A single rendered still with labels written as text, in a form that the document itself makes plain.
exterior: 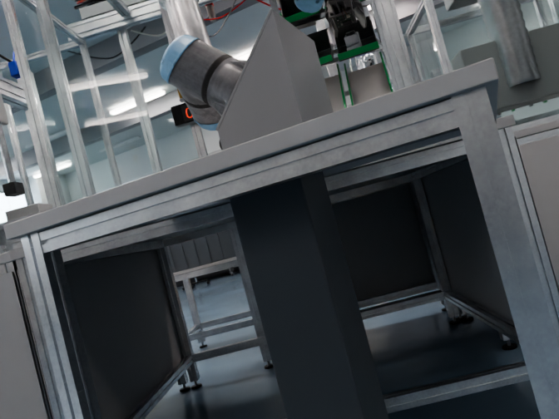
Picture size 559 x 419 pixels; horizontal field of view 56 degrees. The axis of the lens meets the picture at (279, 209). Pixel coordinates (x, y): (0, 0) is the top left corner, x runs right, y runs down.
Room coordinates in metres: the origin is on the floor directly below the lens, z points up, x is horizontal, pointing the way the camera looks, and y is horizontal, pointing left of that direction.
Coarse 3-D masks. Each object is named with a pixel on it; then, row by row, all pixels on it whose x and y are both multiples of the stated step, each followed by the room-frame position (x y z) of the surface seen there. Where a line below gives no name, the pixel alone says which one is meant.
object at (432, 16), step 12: (432, 0) 2.29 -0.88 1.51; (420, 12) 2.42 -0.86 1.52; (432, 12) 2.29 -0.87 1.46; (432, 24) 2.29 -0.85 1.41; (408, 36) 2.72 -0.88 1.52; (444, 48) 2.29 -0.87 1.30; (444, 60) 2.29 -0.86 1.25; (420, 72) 2.72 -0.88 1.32; (444, 72) 2.30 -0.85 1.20; (540, 120) 2.27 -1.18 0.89; (552, 120) 2.27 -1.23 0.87
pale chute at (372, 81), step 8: (344, 64) 1.82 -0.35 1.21; (376, 64) 1.82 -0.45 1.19; (384, 64) 1.73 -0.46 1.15; (352, 72) 1.84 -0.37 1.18; (360, 72) 1.82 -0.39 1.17; (368, 72) 1.81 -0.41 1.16; (376, 72) 1.79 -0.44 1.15; (384, 72) 1.77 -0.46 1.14; (352, 80) 1.81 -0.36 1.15; (360, 80) 1.79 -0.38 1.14; (368, 80) 1.78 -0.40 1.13; (376, 80) 1.76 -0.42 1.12; (384, 80) 1.74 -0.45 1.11; (352, 88) 1.78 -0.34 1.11; (360, 88) 1.76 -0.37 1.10; (368, 88) 1.75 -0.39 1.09; (376, 88) 1.73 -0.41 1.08; (384, 88) 1.71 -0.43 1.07; (352, 96) 1.72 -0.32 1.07; (360, 96) 1.73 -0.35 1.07; (368, 96) 1.72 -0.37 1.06; (376, 96) 1.70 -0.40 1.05; (352, 104) 1.65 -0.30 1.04
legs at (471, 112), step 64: (384, 128) 0.75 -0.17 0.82; (448, 128) 0.72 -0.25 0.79; (192, 192) 0.87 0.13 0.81; (256, 192) 1.05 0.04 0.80; (320, 192) 1.11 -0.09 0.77; (512, 192) 0.70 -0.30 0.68; (256, 256) 1.06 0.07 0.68; (320, 256) 1.02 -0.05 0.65; (512, 256) 0.71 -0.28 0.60; (64, 320) 1.02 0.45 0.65; (320, 320) 1.03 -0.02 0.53; (64, 384) 1.01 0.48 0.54; (320, 384) 1.04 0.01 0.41
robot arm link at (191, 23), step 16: (160, 0) 1.39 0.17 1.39; (176, 0) 1.35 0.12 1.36; (192, 0) 1.36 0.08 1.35; (176, 16) 1.34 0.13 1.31; (192, 16) 1.33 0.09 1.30; (176, 32) 1.34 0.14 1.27; (192, 32) 1.31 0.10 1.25; (192, 112) 1.26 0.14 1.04; (208, 112) 1.23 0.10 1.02; (208, 128) 1.31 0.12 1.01
